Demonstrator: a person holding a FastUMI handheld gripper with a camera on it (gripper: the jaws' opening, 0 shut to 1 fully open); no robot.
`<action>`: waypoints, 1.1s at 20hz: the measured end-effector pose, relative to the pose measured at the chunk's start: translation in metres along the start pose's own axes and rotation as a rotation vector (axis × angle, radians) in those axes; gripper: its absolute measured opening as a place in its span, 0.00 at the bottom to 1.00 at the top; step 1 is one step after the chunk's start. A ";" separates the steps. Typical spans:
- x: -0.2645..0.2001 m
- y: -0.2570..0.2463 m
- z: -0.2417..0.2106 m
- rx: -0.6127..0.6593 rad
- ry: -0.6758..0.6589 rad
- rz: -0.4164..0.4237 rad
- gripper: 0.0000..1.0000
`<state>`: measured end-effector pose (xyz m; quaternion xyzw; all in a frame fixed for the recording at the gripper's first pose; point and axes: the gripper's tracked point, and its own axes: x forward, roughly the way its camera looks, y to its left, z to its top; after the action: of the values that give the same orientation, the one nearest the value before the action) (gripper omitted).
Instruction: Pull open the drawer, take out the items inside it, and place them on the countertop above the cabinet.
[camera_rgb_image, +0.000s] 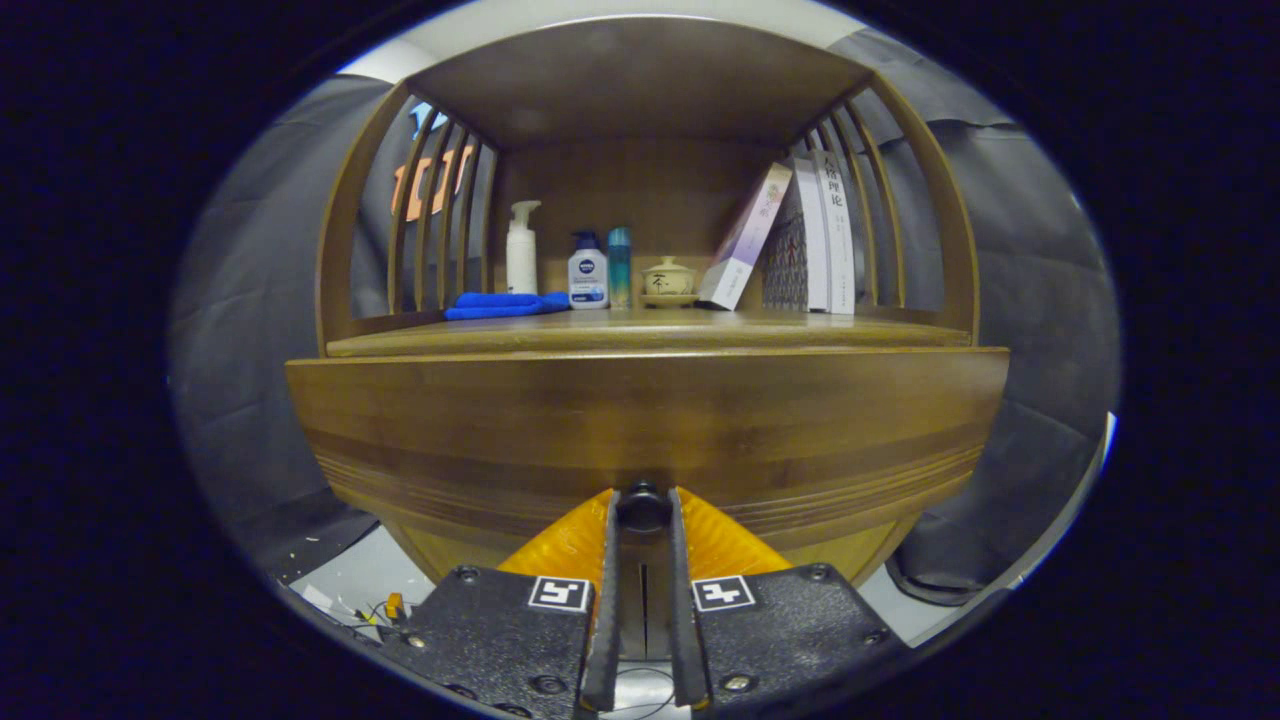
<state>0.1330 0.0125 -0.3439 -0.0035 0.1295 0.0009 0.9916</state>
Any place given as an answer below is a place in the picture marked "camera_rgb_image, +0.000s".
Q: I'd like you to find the wooden cabinet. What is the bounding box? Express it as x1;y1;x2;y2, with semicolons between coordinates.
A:
285;15;1011;661

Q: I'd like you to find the white pump bottle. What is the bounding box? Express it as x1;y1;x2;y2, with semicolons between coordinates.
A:
505;200;543;296

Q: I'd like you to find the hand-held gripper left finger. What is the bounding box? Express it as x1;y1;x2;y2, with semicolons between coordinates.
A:
378;487;623;719

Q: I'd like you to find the teal bottle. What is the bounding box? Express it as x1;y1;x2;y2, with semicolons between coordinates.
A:
608;227;633;309

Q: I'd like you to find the beige lidded tea cup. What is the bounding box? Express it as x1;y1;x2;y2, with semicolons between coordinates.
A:
642;256;698;298

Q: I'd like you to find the patterned cover book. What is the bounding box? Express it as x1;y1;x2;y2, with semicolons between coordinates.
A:
762;185;813;311

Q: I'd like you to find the wooden drawer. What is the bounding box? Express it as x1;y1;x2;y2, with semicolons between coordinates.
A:
285;347;1011;591

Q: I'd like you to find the blue folded cloth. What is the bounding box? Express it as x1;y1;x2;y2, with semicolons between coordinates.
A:
444;291;571;321

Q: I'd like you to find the purple and white book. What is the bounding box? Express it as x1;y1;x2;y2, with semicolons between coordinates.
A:
697;162;794;311

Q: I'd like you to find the black drawer knob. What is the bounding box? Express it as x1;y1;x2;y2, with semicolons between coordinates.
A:
615;482;673;533

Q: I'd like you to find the white book with printed spine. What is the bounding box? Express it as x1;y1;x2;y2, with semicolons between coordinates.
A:
812;150;858;316

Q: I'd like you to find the plain white book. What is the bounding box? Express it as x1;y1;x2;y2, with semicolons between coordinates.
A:
795;157;833;313

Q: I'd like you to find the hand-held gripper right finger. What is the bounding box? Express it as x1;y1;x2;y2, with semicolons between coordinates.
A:
668;487;911;713

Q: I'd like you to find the wooden countertop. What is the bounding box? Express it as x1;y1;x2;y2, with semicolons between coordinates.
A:
325;308;973;358

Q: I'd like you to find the white bottle with blue cap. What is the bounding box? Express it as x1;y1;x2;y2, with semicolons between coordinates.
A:
567;231;610;310

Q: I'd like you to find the black cable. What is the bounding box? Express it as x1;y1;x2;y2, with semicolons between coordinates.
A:
612;665;683;719

